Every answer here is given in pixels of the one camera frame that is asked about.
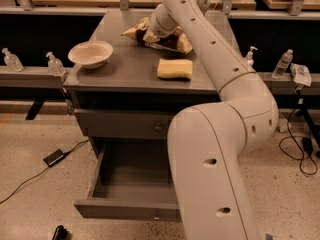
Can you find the brown chip bag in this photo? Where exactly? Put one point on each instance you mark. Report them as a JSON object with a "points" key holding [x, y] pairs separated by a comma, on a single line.
{"points": [[175, 42]]}

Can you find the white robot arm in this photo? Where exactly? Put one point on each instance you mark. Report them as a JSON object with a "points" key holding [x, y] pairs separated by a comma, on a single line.
{"points": [[204, 141]]}

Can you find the grey wooden drawer cabinet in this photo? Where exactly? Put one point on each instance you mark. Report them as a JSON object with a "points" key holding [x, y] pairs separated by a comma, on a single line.
{"points": [[128, 80]]}

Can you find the closed grey upper drawer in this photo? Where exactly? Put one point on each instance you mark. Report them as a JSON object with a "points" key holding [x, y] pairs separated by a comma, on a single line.
{"points": [[124, 123]]}

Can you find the open grey lower drawer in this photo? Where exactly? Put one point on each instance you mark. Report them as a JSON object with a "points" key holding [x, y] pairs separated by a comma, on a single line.
{"points": [[132, 181]]}

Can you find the yellow sponge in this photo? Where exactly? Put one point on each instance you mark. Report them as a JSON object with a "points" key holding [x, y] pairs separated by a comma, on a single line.
{"points": [[176, 68]]}

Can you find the white bowl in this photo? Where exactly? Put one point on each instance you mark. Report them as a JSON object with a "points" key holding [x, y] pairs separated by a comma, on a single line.
{"points": [[91, 54]]}

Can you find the clear pump bottle right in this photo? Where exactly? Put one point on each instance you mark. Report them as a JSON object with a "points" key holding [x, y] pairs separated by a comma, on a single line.
{"points": [[249, 56]]}

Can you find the clear pump bottle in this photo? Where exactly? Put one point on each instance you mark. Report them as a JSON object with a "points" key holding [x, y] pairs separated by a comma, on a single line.
{"points": [[249, 56], [55, 65], [12, 61]]}

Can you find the black power adapter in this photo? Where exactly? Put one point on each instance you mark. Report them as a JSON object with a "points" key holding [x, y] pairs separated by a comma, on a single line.
{"points": [[54, 158]]}

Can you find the clear water bottle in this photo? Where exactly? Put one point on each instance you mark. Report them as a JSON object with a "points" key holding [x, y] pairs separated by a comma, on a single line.
{"points": [[283, 63]]}

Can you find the clear plastic packet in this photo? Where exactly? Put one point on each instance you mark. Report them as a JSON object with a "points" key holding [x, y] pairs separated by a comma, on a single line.
{"points": [[300, 74]]}

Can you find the clear pump bottle far left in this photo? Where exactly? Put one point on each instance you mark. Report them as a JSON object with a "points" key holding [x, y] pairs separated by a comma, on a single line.
{"points": [[12, 61]]}

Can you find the black object at floor bottom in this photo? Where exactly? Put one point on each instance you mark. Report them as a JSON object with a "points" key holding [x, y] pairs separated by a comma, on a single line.
{"points": [[60, 233]]}

